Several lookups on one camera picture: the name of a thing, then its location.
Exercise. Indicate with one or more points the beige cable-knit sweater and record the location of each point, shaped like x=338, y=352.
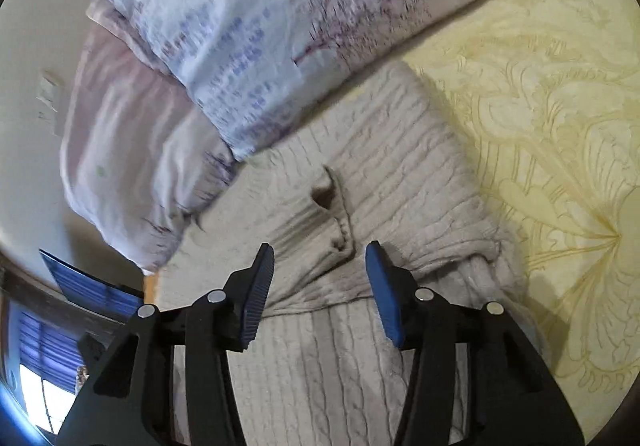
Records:
x=380, y=164

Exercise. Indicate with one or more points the blue floral pillow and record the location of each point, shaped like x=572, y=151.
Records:
x=255, y=66

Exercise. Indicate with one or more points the window with blue blinds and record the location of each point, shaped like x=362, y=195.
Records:
x=41, y=326

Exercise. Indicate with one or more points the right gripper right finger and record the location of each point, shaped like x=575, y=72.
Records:
x=512, y=397

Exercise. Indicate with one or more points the pink floral pillow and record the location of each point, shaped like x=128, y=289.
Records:
x=139, y=160

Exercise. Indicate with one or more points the white wall switch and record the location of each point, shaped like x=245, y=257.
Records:
x=50, y=102

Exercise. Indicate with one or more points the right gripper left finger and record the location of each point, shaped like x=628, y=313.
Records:
x=128, y=397

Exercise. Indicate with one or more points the yellow patterned bedsheet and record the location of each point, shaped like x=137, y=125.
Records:
x=546, y=93

